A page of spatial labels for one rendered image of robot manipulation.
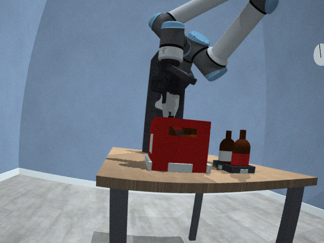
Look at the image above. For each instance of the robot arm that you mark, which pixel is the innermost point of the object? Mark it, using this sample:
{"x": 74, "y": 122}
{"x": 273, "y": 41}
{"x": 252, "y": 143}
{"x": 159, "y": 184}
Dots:
{"x": 193, "y": 47}

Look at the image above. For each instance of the red crate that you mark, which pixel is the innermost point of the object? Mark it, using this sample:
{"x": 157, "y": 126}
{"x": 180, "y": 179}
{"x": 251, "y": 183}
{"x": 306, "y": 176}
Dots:
{"x": 166, "y": 148}

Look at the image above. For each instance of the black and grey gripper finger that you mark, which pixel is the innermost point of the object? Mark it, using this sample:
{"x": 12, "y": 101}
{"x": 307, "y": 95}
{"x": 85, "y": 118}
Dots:
{"x": 163, "y": 103}
{"x": 175, "y": 102}

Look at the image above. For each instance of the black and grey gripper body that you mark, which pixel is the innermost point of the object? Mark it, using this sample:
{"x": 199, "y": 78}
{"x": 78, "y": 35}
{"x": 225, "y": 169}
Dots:
{"x": 174, "y": 83}

